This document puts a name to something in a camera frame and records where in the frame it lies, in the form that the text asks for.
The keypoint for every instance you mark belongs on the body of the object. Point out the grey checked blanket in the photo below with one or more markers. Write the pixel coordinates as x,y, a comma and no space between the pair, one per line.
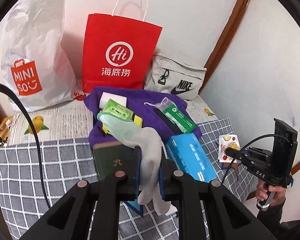
27,187

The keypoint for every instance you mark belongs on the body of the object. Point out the purple fluffy towel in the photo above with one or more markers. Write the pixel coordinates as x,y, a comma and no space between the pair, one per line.
137,100

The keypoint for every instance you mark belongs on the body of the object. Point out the light green cassette toy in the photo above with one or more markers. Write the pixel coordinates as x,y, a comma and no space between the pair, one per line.
118,110

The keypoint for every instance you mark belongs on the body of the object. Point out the red paper shopping bag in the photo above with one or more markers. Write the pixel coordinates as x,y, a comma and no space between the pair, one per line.
117,51

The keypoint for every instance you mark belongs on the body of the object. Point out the blue tissue box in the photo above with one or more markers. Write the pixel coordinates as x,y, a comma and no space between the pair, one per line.
189,156

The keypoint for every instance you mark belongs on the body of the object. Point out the white fruit print packet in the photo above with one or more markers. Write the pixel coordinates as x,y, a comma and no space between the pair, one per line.
226,141

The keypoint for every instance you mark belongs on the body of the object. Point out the beige Nike waist bag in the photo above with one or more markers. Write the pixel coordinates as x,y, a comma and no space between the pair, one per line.
174,77

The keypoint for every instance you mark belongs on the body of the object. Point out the person's right forearm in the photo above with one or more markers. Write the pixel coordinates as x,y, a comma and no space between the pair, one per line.
281,230

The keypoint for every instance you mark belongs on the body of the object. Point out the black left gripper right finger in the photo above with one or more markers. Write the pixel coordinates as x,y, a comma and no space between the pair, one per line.
171,187

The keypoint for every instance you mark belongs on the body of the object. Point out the green tissue pack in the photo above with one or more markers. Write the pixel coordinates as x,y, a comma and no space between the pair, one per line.
185,124

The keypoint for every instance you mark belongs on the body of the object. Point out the person's right hand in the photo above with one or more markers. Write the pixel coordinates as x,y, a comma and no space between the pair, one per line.
263,189

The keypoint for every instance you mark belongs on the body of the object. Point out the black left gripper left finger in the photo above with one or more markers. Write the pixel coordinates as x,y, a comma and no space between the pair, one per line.
127,187

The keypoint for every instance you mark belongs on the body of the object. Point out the brown wooden bed frame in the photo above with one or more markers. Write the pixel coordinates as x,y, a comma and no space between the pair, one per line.
225,39

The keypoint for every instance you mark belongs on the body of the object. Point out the white work glove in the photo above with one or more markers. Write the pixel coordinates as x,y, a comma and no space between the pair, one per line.
149,144

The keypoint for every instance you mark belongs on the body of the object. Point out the yellow Adidas pouch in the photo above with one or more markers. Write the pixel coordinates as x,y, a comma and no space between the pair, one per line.
137,120

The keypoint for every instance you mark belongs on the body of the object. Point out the white sponge block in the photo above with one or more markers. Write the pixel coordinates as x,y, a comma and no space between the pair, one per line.
105,97

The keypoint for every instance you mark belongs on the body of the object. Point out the white Miniso plastic bag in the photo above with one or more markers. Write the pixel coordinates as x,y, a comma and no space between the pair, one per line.
33,64

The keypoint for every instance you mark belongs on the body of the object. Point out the clear mesh drawstring pouch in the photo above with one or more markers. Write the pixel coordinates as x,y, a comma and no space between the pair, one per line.
163,105

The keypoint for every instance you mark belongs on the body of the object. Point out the white printed bed sheet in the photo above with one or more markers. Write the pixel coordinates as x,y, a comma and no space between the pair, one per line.
73,120

